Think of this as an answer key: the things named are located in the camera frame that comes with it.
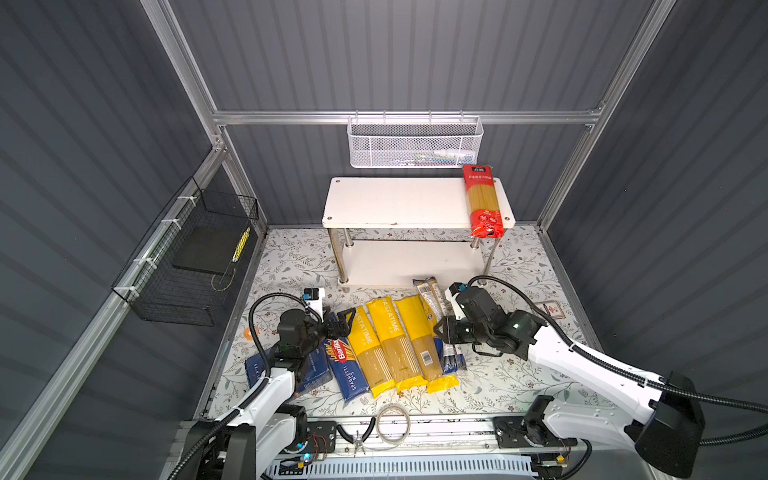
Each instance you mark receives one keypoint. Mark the clear blue spaghetti bag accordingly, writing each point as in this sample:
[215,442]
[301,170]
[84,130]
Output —
[436,307]

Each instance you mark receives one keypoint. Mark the white two-tier shelf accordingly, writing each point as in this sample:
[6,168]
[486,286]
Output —
[421,204]

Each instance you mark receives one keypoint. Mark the red spaghetti bag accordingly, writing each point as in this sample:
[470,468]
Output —
[485,216]

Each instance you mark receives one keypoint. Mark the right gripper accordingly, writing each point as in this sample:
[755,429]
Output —
[446,331]

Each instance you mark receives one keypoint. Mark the black wire side basket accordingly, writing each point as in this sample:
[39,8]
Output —
[191,268]

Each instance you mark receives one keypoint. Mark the yellow pastatime bag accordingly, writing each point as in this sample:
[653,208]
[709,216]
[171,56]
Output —
[369,354]
[401,358]
[419,327]

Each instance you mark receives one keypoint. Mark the yellow Pastatime bag right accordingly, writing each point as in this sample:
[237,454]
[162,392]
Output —
[419,327]

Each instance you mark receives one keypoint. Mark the yellow Pastatime bag left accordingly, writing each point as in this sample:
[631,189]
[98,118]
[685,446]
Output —
[369,354]

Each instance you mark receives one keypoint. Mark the floral table mat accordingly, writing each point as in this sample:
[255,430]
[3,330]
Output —
[293,259]

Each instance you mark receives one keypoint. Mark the white wire wall basket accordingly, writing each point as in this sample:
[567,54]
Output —
[397,142]

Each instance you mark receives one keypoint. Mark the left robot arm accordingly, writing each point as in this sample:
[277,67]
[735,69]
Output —
[264,422]

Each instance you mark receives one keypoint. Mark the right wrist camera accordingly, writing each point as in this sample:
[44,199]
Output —
[451,294]

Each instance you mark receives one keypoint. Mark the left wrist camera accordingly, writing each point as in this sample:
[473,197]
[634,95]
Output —
[314,297]

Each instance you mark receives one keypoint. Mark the blue Barilla pasta box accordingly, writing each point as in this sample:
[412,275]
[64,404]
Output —
[318,372]

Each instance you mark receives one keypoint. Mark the yellow Pastatime bag middle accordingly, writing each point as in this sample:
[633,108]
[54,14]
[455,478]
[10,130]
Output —
[401,358]

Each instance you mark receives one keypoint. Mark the black pliers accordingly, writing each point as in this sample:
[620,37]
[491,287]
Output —
[358,439]

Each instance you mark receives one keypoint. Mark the blue Barilla spaghetti box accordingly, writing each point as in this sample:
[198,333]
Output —
[346,369]

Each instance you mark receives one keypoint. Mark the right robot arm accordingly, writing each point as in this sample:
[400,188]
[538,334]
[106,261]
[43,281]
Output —
[658,417]

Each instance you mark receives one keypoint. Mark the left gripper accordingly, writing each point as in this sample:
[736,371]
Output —
[342,327]

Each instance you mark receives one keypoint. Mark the small framed card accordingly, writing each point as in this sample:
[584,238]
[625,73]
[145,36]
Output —
[552,308]

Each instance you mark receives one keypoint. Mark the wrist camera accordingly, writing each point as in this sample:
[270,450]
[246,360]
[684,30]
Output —
[314,297]
[451,294]

